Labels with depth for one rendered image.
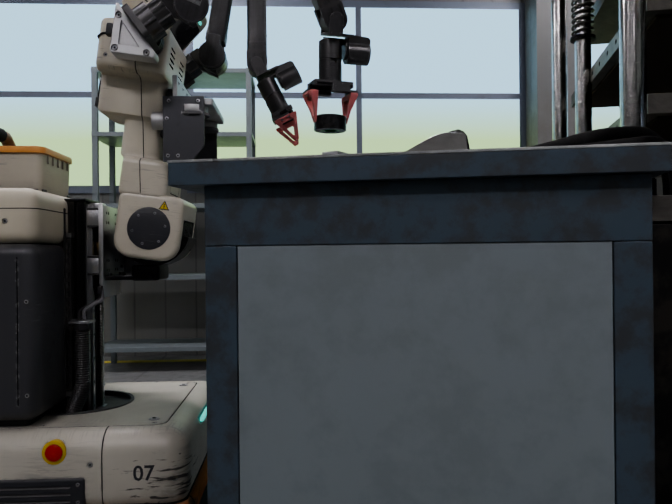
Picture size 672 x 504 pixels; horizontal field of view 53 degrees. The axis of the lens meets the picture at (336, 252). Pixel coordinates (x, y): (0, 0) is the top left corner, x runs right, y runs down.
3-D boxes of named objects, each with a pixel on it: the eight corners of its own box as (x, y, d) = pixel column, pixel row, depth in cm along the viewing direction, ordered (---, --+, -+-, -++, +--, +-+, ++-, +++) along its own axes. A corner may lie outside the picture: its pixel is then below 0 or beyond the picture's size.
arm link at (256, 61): (250, 67, 202) (248, 59, 193) (284, 50, 202) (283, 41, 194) (268, 103, 202) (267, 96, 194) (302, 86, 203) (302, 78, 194)
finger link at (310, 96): (338, 121, 163) (338, 82, 163) (310, 119, 161) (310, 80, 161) (328, 126, 170) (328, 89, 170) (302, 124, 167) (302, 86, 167)
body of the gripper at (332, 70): (354, 89, 165) (354, 59, 165) (315, 86, 161) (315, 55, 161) (344, 95, 171) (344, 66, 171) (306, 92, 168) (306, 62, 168)
